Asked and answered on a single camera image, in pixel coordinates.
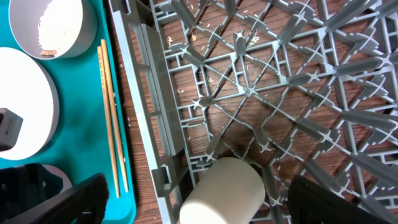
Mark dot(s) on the white cup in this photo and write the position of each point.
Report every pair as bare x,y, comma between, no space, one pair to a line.
231,191

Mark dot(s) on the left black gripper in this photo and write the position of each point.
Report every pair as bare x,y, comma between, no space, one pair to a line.
24,187

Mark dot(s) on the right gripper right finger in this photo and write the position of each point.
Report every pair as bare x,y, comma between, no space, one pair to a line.
310,203

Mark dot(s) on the grey bowl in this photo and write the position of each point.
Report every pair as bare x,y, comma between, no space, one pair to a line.
24,17

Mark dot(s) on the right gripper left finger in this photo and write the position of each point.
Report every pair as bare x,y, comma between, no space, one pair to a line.
83,203

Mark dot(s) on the white rice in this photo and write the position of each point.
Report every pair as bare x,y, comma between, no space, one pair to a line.
59,26

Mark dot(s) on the wooden chopstick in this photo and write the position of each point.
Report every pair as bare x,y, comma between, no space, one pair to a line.
114,115
108,122

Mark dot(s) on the teal serving tray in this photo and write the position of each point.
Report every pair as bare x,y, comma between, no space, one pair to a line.
79,146

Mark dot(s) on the grey dishwasher rack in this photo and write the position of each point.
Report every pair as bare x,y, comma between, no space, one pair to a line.
289,87

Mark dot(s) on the wooden chopstick left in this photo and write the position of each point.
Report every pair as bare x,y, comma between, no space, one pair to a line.
108,122

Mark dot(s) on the small white plate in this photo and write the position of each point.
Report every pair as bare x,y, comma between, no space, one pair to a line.
66,182

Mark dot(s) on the large white plate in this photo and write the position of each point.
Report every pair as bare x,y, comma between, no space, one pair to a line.
28,90

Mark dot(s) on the wooden chopstick right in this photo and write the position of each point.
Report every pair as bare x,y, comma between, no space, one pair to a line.
114,115

